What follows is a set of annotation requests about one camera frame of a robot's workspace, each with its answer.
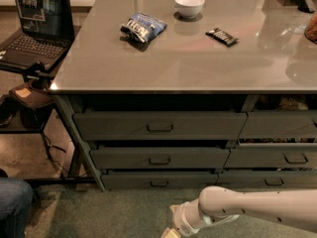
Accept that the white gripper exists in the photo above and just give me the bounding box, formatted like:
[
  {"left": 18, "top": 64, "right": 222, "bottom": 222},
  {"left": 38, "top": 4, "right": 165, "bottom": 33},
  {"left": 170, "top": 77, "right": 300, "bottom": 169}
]
[{"left": 160, "top": 199, "right": 238, "bottom": 238}]

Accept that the grey drawer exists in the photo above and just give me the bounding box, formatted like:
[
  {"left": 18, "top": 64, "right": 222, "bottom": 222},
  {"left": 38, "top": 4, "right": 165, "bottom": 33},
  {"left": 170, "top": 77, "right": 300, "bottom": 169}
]
[
  {"left": 216, "top": 171, "right": 317, "bottom": 189},
  {"left": 90, "top": 147, "right": 230, "bottom": 169},
  {"left": 240, "top": 110, "right": 317, "bottom": 139},
  {"left": 101, "top": 172, "right": 218, "bottom": 189},
  {"left": 225, "top": 143, "right": 317, "bottom": 169},
  {"left": 73, "top": 111, "right": 247, "bottom": 141}
]

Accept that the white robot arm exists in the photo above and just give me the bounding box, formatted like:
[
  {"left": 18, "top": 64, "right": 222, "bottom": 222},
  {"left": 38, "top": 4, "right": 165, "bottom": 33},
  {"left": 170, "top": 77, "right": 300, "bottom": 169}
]
[{"left": 160, "top": 186, "right": 317, "bottom": 238}]

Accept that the black open laptop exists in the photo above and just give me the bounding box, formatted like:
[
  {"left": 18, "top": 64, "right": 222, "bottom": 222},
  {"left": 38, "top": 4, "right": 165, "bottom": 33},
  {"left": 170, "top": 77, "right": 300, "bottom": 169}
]
[{"left": 0, "top": 0, "right": 74, "bottom": 71}]

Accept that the person leg in jeans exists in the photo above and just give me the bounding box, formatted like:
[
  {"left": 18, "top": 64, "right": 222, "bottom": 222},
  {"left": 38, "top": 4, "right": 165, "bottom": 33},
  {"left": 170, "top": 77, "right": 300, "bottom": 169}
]
[{"left": 0, "top": 170, "right": 33, "bottom": 238}]

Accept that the black laptop stand cart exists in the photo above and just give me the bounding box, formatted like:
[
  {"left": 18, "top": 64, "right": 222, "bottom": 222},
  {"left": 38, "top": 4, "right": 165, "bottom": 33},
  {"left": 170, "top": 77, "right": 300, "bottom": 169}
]
[{"left": 0, "top": 25, "right": 97, "bottom": 186}]

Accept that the black box with note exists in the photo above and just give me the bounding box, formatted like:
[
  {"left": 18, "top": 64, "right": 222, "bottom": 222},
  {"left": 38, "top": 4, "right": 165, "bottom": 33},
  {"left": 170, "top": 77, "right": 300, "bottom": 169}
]
[{"left": 9, "top": 80, "right": 53, "bottom": 110}]

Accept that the black candy bar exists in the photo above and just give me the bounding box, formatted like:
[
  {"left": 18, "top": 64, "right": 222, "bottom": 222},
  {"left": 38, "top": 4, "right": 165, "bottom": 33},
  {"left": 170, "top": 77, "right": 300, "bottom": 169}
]
[{"left": 206, "top": 28, "right": 238, "bottom": 47}]

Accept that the blue chip bag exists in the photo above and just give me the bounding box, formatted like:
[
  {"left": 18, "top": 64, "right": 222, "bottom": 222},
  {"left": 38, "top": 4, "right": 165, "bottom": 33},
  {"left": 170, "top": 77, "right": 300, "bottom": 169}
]
[{"left": 120, "top": 13, "right": 167, "bottom": 44}]

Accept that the white ceramic bowl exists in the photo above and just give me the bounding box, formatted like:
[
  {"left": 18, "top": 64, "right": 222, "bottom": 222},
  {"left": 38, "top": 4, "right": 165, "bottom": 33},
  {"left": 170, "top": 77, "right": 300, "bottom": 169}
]
[{"left": 174, "top": 0, "right": 205, "bottom": 18}]

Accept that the orange jar at edge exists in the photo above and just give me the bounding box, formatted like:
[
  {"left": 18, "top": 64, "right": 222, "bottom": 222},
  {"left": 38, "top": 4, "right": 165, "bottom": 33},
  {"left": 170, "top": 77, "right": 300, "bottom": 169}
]
[{"left": 304, "top": 14, "right": 317, "bottom": 43}]

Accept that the grey cabinet frame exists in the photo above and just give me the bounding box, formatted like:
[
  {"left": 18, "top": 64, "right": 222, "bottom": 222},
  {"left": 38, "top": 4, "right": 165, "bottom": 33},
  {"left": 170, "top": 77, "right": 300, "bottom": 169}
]
[{"left": 53, "top": 94, "right": 261, "bottom": 192}]

